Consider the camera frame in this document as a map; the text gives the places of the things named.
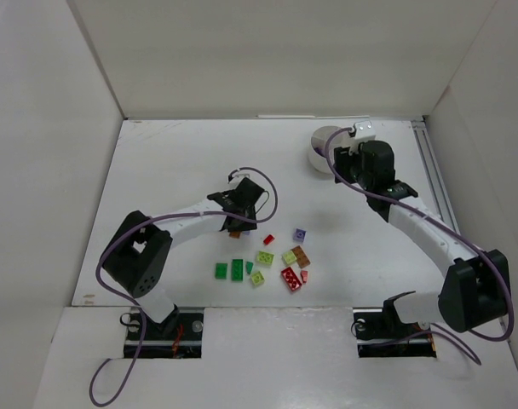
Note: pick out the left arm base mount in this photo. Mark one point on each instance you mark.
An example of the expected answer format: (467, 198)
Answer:
(183, 342)

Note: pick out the small red lego brick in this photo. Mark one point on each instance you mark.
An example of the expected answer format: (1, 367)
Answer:
(268, 240)

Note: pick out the white round divided container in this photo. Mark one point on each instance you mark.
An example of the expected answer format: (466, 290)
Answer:
(321, 135)

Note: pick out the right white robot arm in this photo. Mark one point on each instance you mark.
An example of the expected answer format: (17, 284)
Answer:
(476, 286)

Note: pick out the large red lego brick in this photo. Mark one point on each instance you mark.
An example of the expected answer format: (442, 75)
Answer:
(291, 279)

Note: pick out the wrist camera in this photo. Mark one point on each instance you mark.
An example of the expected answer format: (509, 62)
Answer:
(363, 131)
(236, 176)

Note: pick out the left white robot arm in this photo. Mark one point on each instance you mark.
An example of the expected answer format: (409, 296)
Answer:
(136, 255)

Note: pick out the purple small lego brick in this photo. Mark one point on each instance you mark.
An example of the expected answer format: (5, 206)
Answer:
(299, 235)

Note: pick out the aluminium rail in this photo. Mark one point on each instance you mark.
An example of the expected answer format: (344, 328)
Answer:
(437, 185)

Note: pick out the lime long lego brick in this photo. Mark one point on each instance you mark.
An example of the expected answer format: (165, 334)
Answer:
(265, 258)

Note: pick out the green long lego brick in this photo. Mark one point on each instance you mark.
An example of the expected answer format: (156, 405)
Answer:
(237, 270)

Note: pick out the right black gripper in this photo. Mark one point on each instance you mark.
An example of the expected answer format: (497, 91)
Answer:
(342, 161)

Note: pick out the purple long lego brick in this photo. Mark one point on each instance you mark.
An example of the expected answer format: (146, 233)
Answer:
(319, 148)

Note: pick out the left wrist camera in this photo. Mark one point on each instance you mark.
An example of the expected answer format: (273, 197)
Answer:
(236, 176)

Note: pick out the lime small lego brick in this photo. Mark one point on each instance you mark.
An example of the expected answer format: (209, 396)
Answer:
(289, 258)

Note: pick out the brown studded lego brick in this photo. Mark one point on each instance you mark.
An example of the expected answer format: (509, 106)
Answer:
(302, 259)

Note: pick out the green rounded lego brick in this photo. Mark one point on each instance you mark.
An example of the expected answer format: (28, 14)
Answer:
(221, 270)

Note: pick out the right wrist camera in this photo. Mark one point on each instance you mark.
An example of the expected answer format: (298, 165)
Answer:
(363, 131)

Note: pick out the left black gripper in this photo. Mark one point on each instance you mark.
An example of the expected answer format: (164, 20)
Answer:
(235, 224)

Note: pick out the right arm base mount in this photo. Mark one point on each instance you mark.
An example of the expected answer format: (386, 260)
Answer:
(379, 334)

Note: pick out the lime square lego brick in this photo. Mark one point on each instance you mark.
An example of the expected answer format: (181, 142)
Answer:
(257, 279)

